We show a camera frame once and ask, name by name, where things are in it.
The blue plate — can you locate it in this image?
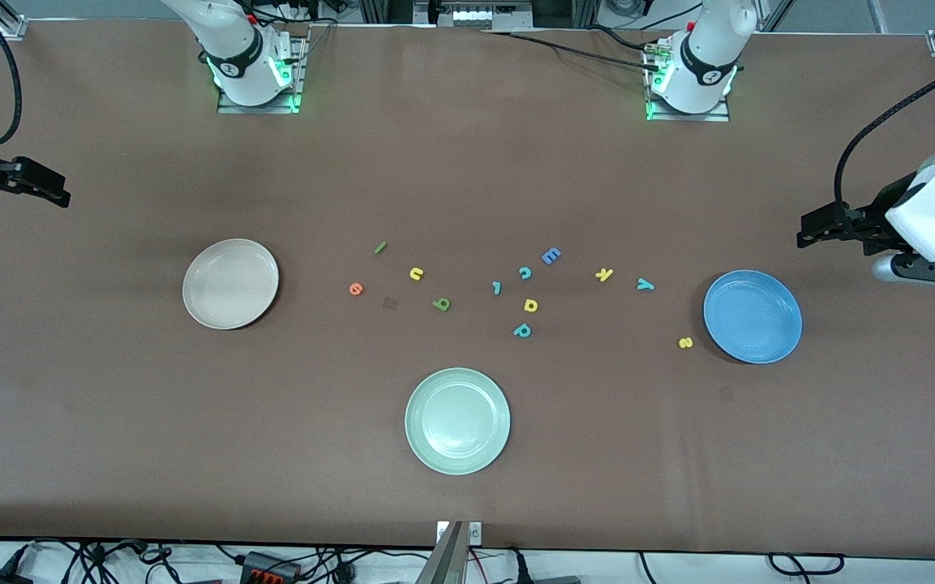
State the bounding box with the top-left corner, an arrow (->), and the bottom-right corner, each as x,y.
703,270 -> 803,364

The beige brown plate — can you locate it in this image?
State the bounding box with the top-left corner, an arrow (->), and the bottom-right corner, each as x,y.
182,238 -> 280,331

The brown table cover cloth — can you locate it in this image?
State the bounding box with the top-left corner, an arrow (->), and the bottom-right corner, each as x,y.
0,18 -> 935,560

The pale green plate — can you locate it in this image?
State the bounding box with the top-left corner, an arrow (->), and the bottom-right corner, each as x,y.
405,367 -> 511,476

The black orange power strip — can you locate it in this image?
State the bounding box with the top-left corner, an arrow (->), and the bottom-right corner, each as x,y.
238,552 -> 302,583

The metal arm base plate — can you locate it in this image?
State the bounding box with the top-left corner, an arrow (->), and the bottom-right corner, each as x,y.
217,32 -> 307,114
645,36 -> 731,122

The black cable to arm base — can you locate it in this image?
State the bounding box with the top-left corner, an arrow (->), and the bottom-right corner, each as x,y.
479,27 -> 667,75

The looped black floor cable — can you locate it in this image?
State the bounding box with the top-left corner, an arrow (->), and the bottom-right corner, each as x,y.
767,552 -> 846,576

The dark metal frame rack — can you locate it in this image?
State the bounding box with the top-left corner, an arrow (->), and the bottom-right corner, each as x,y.
358,0 -> 602,32

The grey metal camera pole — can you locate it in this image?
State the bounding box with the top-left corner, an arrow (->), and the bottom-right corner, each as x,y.
417,521 -> 468,584

